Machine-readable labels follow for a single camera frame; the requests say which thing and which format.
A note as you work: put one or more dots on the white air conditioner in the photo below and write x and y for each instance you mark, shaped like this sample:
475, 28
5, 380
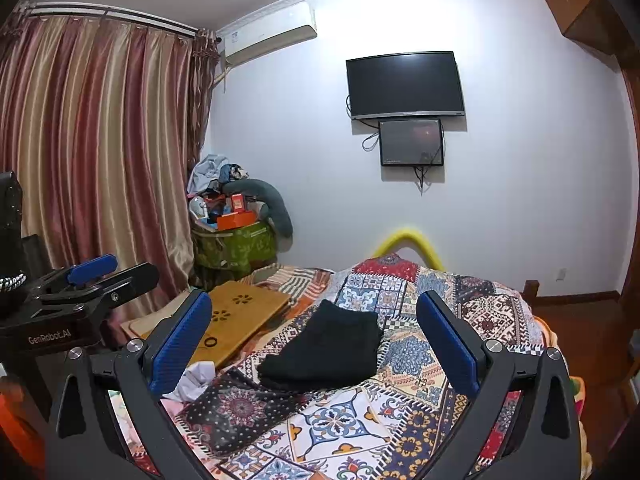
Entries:
253, 38

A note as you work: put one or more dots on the black pants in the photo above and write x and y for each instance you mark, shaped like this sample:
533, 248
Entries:
337, 348

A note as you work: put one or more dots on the large wall television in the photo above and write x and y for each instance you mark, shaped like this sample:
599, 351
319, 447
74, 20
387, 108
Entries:
405, 84

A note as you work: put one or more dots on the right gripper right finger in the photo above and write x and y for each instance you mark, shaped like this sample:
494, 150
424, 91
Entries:
543, 441

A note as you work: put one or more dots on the striped red gold curtain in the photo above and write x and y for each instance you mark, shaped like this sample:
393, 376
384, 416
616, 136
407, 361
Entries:
102, 121

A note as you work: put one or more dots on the orange box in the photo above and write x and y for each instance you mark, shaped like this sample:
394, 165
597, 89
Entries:
236, 220

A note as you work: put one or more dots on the wooden wardrobe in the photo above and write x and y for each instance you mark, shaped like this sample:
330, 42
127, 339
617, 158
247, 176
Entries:
607, 33

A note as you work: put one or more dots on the white crumpled cloth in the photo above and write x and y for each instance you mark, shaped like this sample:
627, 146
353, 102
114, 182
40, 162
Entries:
195, 379

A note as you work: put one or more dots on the yellow bed rail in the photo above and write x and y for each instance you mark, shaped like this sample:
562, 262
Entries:
414, 239

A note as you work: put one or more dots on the grey plush toy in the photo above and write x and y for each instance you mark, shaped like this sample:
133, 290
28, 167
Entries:
274, 206

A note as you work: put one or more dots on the green storage basket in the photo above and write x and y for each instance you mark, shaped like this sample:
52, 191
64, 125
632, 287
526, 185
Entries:
239, 251

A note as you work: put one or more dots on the patchwork patterned bedspread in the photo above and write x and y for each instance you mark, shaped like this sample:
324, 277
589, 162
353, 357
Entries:
388, 423

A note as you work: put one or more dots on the bamboo lap desk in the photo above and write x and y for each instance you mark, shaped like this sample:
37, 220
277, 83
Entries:
239, 311

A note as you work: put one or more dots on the small wall monitor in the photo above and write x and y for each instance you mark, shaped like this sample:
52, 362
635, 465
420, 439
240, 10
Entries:
414, 142

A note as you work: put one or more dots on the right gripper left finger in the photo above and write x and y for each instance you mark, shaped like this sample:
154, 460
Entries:
84, 440

